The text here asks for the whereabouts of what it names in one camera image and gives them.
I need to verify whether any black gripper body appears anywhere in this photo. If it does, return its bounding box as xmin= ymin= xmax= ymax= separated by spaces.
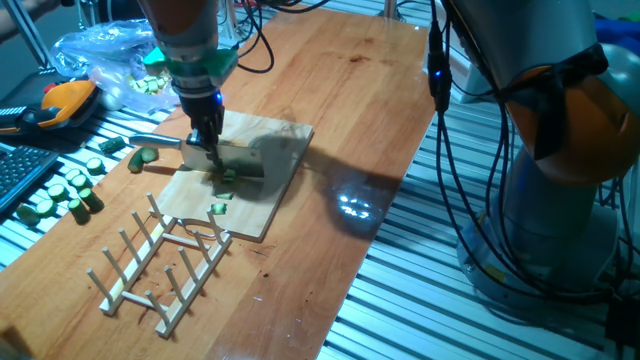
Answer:
xmin=178 ymin=89 xmax=226 ymax=135

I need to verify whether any steel cleaver knife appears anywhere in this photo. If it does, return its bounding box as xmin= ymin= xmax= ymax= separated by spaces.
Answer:
xmin=128 ymin=132 xmax=266 ymax=180

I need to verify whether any person left forearm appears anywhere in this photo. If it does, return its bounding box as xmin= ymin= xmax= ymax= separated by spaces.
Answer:
xmin=0 ymin=0 xmax=64 ymax=44

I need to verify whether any chopped cucumber bits heap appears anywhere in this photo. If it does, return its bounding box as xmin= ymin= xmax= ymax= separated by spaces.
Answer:
xmin=127 ymin=73 xmax=171 ymax=95

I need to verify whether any long cucumber piece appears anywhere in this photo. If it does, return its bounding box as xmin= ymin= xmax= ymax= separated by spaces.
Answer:
xmin=127 ymin=147 xmax=147 ymax=175

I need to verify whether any dark green cucumber end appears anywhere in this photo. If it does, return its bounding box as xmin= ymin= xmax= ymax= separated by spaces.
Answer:
xmin=98 ymin=135 xmax=127 ymax=155

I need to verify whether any wooden cutting board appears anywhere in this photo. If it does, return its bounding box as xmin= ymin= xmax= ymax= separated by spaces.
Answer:
xmin=154 ymin=109 xmax=315 ymax=243

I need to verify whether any clear plastic bag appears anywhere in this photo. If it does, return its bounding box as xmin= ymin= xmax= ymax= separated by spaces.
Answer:
xmin=49 ymin=19 xmax=181 ymax=114

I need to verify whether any orange black teach pendant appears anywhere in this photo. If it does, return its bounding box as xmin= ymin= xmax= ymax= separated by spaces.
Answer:
xmin=0 ymin=78 xmax=101 ymax=137

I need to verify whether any wooden peg dish rack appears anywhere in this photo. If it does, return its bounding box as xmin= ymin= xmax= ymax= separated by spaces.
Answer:
xmin=85 ymin=192 xmax=234 ymax=340

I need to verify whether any black keyboard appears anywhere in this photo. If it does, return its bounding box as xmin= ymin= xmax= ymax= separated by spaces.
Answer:
xmin=0 ymin=144 xmax=60 ymax=214

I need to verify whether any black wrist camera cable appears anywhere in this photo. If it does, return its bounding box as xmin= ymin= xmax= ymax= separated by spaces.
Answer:
xmin=234 ymin=0 xmax=331 ymax=75

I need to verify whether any grey aluminium frame strut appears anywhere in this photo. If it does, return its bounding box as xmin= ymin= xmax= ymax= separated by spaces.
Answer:
xmin=4 ymin=0 xmax=54 ymax=69

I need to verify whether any metal frame post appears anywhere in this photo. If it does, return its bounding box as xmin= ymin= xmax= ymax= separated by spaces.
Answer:
xmin=377 ymin=0 xmax=406 ymax=21

